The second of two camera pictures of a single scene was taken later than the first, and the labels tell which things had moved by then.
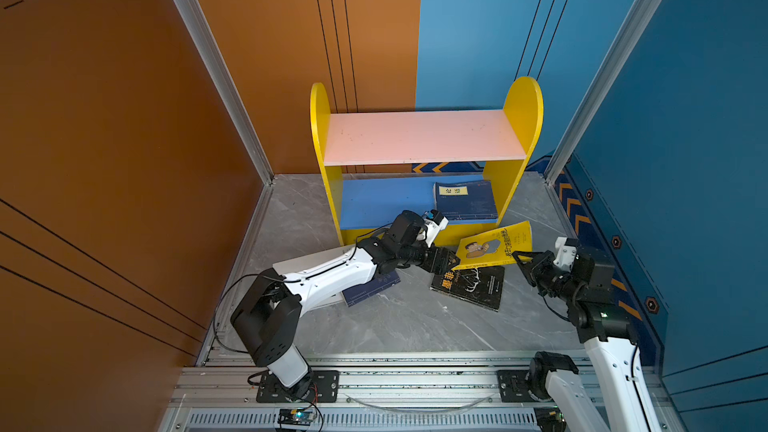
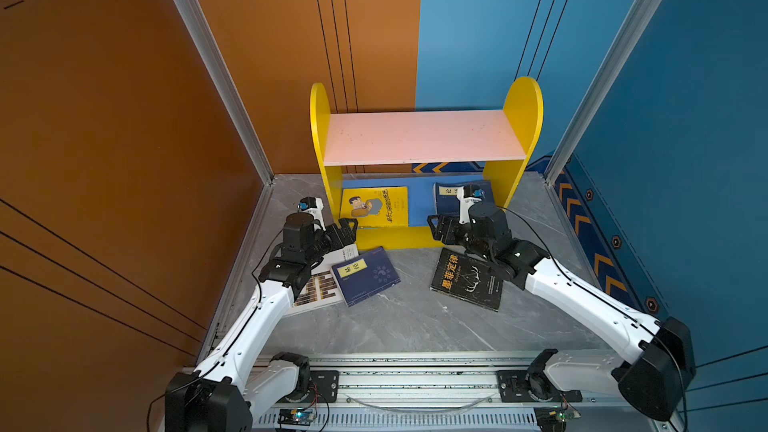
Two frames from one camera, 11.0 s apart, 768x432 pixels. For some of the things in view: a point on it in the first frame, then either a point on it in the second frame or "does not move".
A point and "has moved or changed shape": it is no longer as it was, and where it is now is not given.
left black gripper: (440, 267) → (348, 236)
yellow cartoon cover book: (493, 246) has moved or changed shape
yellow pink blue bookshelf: (388, 169) does not move
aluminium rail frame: (377, 392) does not move
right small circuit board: (550, 419) does not move
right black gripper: (533, 269) → (451, 222)
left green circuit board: (298, 417) does not move
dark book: (482, 286) does not move
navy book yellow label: (465, 200) does not move
